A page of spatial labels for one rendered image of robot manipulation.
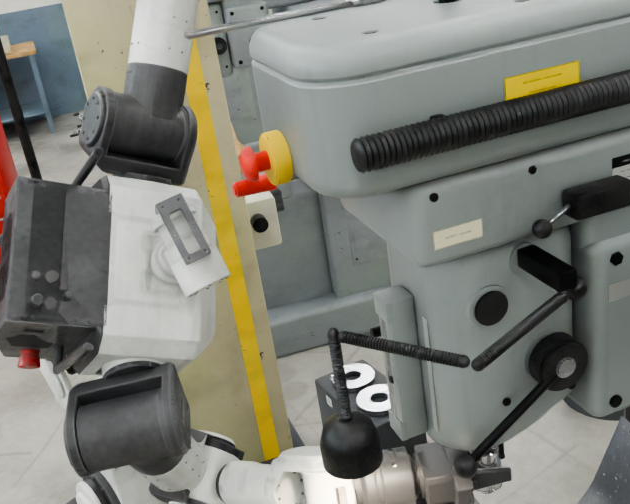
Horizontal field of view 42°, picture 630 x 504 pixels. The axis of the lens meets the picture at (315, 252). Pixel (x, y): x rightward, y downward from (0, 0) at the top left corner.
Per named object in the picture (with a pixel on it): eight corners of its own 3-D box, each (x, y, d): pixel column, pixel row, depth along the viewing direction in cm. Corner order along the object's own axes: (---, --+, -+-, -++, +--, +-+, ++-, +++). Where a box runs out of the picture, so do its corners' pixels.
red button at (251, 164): (249, 188, 90) (243, 153, 88) (240, 178, 93) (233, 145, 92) (278, 181, 91) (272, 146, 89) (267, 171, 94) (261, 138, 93)
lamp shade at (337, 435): (311, 469, 97) (303, 426, 94) (343, 434, 102) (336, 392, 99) (363, 486, 93) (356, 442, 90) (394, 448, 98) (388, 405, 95)
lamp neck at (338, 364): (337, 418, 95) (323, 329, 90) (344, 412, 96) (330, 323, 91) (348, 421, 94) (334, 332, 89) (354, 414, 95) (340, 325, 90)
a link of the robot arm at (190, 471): (152, 508, 137) (112, 480, 117) (176, 433, 142) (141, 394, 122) (218, 524, 134) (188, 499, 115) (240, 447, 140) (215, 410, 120)
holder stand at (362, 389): (381, 509, 159) (369, 424, 151) (326, 452, 177) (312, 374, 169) (432, 482, 164) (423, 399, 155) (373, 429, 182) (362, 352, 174)
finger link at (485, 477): (510, 480, 118) (467, 487, 118) (509, 462, 116) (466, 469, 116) (513, 487, 116) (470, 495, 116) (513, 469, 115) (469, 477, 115)
